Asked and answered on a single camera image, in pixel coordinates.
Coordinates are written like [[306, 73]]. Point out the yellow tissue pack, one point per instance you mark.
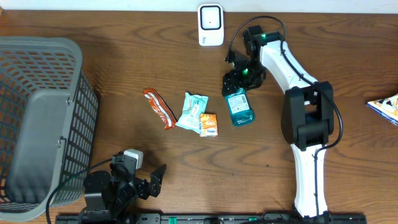
[[386, 107]]

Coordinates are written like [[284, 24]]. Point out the teal wet wipes pack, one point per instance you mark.
[[193, 107]]

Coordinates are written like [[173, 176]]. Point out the grey plastic shopping basket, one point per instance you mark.
[[48, 118]]

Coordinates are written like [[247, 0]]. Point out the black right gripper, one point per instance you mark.
[[233, 81]]

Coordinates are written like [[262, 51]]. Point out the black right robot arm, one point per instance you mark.
[[307, 118]]

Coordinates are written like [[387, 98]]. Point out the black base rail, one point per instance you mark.
[[327, 218]]

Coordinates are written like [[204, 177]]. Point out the orange small tissue packet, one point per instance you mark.
[[208, 125]]

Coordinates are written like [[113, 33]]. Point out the orange snack bar wrapper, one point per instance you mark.
[[160, 107]]

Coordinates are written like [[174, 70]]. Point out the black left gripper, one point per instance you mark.
[[156, 178]]

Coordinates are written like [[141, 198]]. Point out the blue mouthwash bottle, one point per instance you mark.
[[240, 110]]

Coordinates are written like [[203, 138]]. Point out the white barcode scanner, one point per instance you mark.
[[210, 25]]

